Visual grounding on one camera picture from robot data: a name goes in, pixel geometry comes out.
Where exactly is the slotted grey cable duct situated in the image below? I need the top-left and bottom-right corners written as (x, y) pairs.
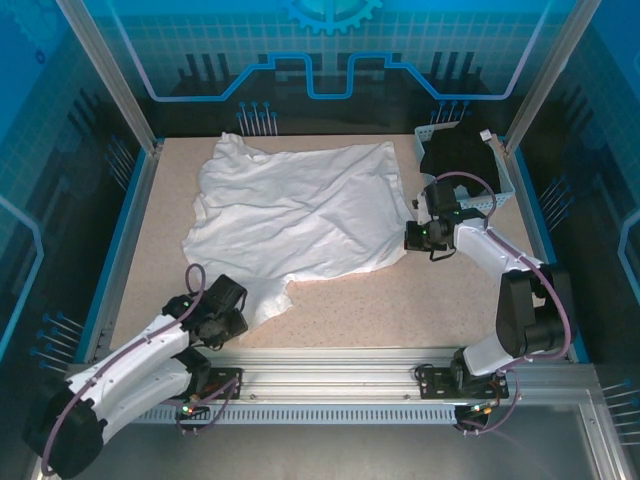
top-left (79, 404), bottom-right (471, 426)

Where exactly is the aluminium frame post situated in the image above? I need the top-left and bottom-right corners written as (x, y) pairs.
top-left (53, 0), bottom-right (165, 155)
top-left (502, 0), bottom-right (605, 156)

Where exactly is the white t-shirt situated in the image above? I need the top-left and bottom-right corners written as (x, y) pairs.
top-left (180, 130), bottom-right (419, 332)

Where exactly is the light blue perforated basket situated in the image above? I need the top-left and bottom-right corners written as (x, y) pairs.
top-left (414, 123), bottom-right (518, 214)

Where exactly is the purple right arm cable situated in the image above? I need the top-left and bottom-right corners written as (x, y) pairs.
top-left (432, 171), bottom-right (574, 436)

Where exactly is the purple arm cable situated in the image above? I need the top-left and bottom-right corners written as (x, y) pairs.
top-left (432, 171), bottom-right (574, 436)
top-left (39, 263), bottom-right (246, 476)

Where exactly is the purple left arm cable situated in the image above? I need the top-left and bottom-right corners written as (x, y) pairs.
top-left (39, 263), bottom-right (246, 476)

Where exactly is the black garment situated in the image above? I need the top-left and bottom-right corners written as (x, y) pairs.
top-left (418, 122), bottom-right (504, 199)

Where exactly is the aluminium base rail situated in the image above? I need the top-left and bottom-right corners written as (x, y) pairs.
top-left (64, 344), bottom-right (596, 401)

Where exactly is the aluminium table side rail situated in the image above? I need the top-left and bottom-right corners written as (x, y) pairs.
top-left (84, 142), bottom-right (166, 364)

